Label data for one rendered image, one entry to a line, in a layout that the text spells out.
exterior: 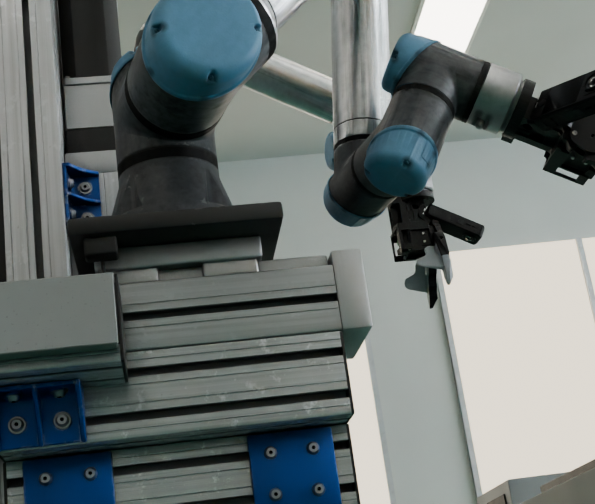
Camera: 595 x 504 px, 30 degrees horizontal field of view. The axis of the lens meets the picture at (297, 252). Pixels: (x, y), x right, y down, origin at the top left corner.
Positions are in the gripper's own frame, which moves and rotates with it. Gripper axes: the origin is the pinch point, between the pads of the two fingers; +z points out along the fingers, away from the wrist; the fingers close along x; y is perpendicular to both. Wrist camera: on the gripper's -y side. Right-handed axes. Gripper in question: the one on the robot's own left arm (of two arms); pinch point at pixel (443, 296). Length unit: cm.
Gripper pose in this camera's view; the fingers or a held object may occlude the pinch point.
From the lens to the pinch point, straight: 201.4
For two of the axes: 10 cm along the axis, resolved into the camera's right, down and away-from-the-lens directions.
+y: -9.9, 0.9, -1.4
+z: 1.3, 9.3, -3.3
